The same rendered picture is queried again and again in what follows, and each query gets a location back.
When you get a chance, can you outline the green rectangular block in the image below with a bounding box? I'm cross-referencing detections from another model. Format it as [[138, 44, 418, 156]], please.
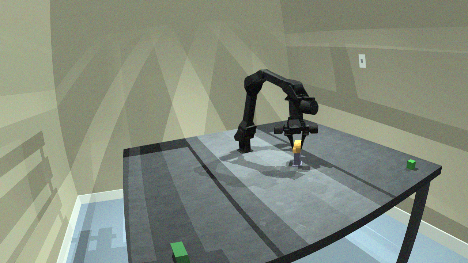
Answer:
[[170, 242, 190, 263]]

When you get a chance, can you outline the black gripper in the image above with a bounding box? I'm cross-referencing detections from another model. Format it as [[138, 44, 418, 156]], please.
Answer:
[[274, 112, 318, 149]]

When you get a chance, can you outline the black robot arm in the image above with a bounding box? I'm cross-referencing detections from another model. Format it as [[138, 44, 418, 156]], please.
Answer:
[[234, 69, 318, 154]]

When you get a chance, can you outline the green cube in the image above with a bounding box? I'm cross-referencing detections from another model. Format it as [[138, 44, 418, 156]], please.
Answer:
[[406, 159, 416, 170]]

